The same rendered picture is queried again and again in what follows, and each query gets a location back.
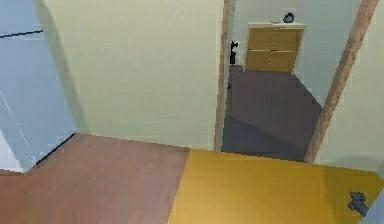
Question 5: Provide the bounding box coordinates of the brown wooden door frame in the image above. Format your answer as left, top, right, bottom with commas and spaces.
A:
213, 0, 381, 166

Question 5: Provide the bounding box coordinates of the dark grey door handle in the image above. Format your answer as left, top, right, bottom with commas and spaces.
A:
347, 190, 371, 218

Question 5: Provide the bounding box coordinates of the black door handle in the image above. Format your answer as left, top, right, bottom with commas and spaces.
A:
228, 39, 241, 65

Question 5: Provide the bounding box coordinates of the wooden chest of drawers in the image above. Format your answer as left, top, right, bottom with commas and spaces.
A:
244, 21, 307, 75

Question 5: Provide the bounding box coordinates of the black ring-shaped object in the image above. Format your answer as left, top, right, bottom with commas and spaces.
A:
282, 12, 296, 25

